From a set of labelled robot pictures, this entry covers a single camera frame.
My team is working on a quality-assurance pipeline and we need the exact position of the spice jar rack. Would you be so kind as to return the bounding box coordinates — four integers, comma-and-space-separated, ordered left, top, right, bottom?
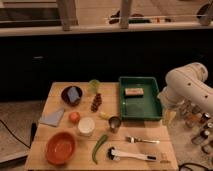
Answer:
182, 103, 212, 152

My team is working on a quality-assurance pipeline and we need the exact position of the blue cloth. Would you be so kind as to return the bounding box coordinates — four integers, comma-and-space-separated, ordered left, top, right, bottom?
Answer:
39, 108, 64, 127

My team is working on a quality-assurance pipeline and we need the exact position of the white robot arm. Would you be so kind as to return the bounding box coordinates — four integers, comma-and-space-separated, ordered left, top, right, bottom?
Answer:
158, 62, 213, 114

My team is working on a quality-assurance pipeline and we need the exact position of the red bowl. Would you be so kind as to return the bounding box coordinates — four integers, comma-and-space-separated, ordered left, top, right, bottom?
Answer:
45, 131, 77, 165

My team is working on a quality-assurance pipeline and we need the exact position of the white round container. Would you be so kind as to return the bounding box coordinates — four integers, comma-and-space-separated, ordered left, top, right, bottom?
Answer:
77, 117, 95, 136

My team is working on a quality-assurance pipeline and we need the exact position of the small yellow item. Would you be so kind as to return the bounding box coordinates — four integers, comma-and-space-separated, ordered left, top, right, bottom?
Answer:
99, 112, 110, 120

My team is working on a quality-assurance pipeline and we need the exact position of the green plastic tray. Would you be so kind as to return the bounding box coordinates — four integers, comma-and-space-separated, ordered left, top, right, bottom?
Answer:
119, 76, 162, 121

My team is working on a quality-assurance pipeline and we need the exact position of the light green cup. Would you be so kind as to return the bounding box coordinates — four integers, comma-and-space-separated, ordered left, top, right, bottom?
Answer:
88, 79, 100, 94

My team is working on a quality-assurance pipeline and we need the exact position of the silver metal fork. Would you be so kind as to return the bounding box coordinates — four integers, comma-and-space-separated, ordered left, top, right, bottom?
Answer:
125, 136, 160, 144

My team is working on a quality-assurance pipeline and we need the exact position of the brown sponge block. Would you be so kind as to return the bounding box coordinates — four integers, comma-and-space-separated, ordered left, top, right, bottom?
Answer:
124, 88, 144, 97

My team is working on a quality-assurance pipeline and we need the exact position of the dark bowl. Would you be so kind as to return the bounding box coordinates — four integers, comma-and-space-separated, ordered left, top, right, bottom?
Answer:
61, 86, 83, 106

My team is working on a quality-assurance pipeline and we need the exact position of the orange tomato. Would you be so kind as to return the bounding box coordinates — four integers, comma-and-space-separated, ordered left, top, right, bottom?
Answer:
69, 112, 80, 124

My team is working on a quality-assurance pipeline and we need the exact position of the black cable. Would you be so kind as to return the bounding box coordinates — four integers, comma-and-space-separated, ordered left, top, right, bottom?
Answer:
0, 119, 32, 150

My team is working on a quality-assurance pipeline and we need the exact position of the blue sponge in bowl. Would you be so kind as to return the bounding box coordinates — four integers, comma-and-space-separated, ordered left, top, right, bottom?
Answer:
67, 87, 80, 103

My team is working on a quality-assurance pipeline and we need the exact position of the green chili pepper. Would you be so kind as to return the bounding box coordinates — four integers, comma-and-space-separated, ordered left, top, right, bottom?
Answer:
92, 134, 108, 164

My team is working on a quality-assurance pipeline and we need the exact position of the bunch of dark grapes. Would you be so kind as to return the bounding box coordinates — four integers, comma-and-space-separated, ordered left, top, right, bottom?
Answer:
91, 93, 102, 112

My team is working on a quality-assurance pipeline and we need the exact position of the small metal cup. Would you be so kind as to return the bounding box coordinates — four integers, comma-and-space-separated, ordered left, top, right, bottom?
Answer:
108, 116, 121, 133

